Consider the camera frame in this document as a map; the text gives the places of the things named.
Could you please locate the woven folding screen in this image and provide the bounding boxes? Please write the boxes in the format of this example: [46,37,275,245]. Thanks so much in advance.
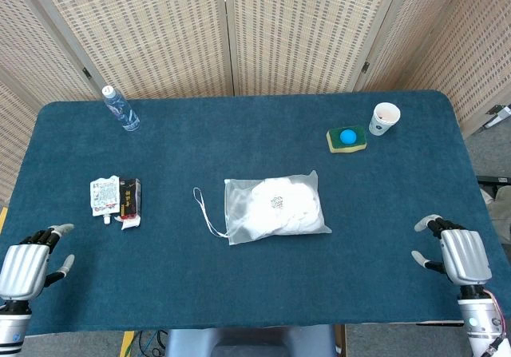
[0,0,511,210]

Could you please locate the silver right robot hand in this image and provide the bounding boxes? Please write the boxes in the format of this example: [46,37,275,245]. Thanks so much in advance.
[410,214,493,288]

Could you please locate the grey metal bracket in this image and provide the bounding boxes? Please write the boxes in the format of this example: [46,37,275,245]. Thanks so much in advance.
[484,104,511,129]

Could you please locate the clear plastic water bottle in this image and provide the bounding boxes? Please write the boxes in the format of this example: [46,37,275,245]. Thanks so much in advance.
[101,85,141,133]

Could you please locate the yellow green sponge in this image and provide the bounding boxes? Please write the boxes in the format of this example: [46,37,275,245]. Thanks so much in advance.
[326,125,368,154]

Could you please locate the white paper cup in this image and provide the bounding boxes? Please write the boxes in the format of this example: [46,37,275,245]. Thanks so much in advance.
[367,101,402,137]

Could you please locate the black red carton box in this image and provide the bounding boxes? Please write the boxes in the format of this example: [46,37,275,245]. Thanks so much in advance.
[114,177,143,231]

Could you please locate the grey robot torso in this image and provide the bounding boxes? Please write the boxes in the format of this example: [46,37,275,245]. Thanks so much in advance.
[164,324,337,357]

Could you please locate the blue carpet table cover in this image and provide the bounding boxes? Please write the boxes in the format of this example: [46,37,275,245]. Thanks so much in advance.
[0,89,511,336]

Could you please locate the white spout pouch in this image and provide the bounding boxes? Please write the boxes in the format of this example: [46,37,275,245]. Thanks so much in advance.
[89,175,121,225]

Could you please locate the white clothes with cords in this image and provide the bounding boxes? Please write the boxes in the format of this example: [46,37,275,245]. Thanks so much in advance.
[192,177,324,240]

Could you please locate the floor cables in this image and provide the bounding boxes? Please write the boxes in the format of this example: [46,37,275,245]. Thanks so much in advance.
[133,328,169,357]

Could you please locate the black equipment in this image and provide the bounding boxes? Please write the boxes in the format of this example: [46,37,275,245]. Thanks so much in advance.
[476,175,511,204]

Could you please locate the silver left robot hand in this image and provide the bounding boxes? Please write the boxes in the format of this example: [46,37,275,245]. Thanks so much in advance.
[0,223,76,302]

